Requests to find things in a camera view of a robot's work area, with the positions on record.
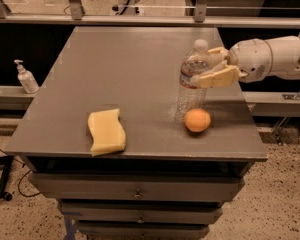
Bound orange fruit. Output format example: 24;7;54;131
184;109;211;132

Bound black floor cable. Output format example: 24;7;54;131
0;139;42;199

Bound yellow sponge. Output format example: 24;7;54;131
87;109;126;156

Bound metal window railing frame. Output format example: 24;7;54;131
0;0;300;29

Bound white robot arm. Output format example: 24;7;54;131
190;33;300;88

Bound grey drawer cabinet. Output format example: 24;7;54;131
6;27;266;240

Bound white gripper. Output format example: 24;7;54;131
190;39;272;89

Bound clear plastic water bottle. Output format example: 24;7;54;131
175;39;212;123

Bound white pump dispenser bottle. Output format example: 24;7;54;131
14;59;39;94

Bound black stand leg with caster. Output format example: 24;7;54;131
0;156;13;201

